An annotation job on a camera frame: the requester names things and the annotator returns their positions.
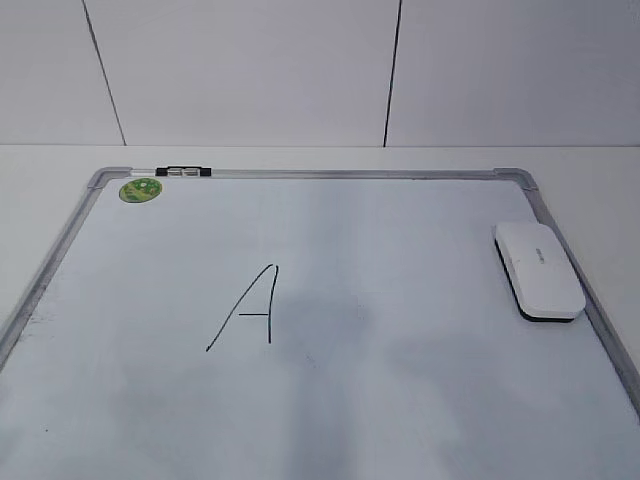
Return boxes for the round green magnet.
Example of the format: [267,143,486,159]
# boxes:
[119,178,163,204]

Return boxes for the white whiteboard eraser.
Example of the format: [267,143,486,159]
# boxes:
[494,222,586,323]

